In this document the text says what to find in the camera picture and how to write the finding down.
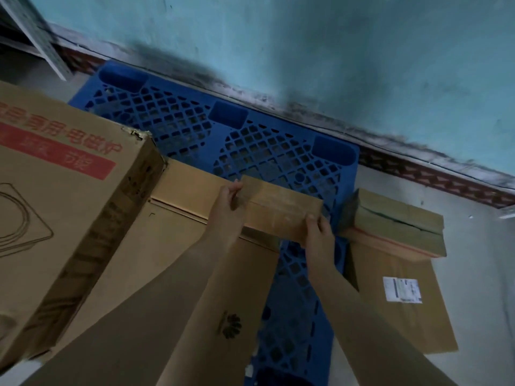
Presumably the person's right hand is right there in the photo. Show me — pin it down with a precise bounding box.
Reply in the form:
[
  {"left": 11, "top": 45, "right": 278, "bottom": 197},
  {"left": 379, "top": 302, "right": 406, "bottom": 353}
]
[{"left": 304, "top": 213, "right": 338, "bottom": 271}]

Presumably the person's left hand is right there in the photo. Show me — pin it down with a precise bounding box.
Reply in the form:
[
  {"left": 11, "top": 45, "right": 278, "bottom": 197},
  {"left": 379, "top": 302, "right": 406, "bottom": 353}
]
[{"left": 207, "top": 181, "right": 247, "bottom": 249}]

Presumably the small brown cardboard box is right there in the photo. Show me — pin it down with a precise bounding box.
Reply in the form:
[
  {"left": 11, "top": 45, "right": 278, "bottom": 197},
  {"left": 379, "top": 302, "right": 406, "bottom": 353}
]
[{"left": 235, "top": 175, "right": 325, "bottom": 244}]

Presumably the person's right forearm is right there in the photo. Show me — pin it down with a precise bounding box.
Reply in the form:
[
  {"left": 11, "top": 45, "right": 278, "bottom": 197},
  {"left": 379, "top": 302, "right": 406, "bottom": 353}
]
[{"left": 308, "top": 261, "right": 460, "bottom": 386}]

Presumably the person's left forearm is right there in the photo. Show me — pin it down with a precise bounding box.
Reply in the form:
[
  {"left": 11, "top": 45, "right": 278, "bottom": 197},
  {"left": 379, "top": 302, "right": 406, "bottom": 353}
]
[{"left": 19, "top": 235, "right": 235, "bottom": 386}]

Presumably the blue plastic pallet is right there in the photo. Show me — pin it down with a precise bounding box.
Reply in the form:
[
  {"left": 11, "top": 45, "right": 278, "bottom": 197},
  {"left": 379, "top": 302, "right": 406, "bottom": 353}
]
[{"left": 68, "top": 60, "right": 361, "bottom": 386}]

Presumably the small taped cardboard box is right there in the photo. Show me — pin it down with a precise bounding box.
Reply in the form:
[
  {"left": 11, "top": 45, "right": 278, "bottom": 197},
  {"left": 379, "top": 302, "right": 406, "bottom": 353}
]
[{"left": 338, "top": 188, "right": 448, "bottom": 260}]

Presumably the flat cardboard box flower logo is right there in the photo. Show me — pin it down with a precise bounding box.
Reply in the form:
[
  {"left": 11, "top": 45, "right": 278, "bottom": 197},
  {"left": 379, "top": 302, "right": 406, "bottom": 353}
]
[{"left": 38, "top": 157, "right": 282, "bottom": 386}]

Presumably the cardboard box with white label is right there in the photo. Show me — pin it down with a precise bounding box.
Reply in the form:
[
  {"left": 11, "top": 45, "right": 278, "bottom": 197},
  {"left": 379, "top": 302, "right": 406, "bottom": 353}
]
[{"left": 343, "top": 228, "right": 459, "bottom": 355}]

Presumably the large red-printed cardboard box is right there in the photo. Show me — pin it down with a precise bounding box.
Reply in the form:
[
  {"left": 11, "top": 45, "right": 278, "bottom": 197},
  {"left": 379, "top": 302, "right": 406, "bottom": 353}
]
[{"left": 0, "top": 80, "right": 168, "bottom": 372}]

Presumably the grey metal shelf rack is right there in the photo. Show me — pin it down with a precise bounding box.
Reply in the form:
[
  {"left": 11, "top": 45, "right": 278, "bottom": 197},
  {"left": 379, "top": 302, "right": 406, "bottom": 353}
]
[{"left": 0, "top": 0, "right": 74, "bottom": 81}]

